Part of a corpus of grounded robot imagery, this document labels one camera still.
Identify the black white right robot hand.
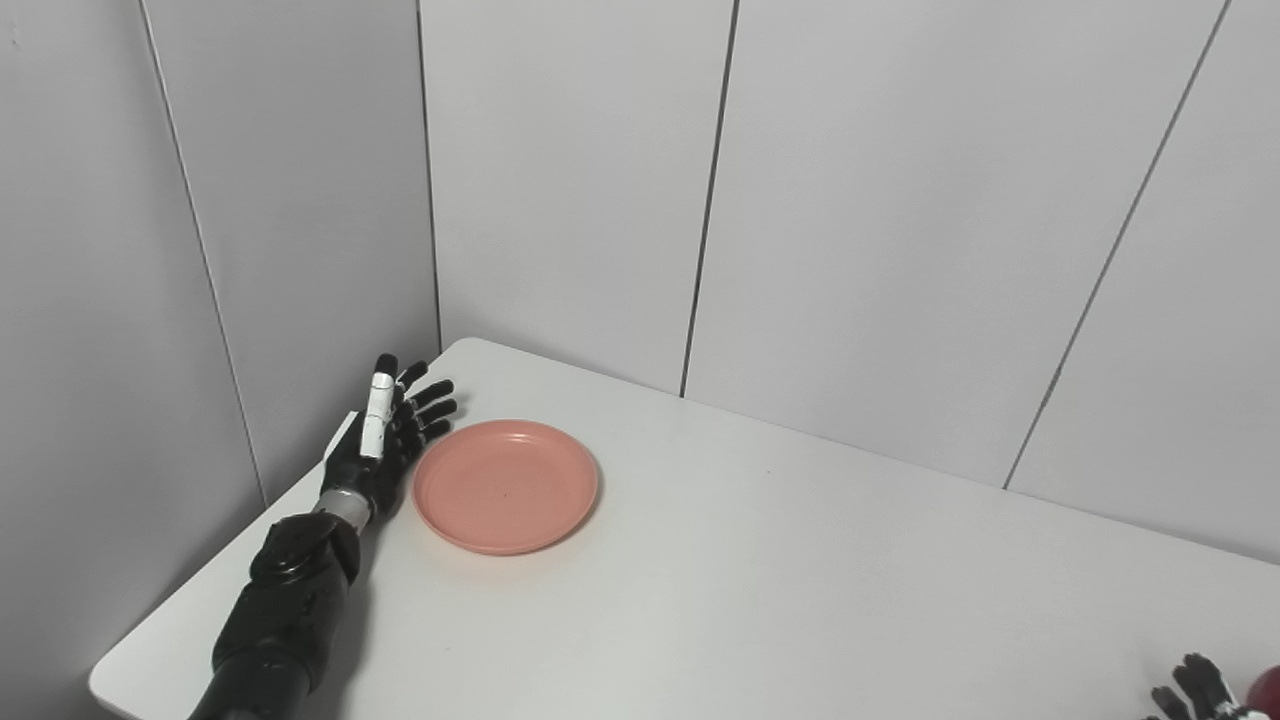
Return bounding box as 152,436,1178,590
1148,654,1269,720

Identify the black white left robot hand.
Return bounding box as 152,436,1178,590
320,354,459,523

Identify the pink round plate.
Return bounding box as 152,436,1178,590
412,420,601,556

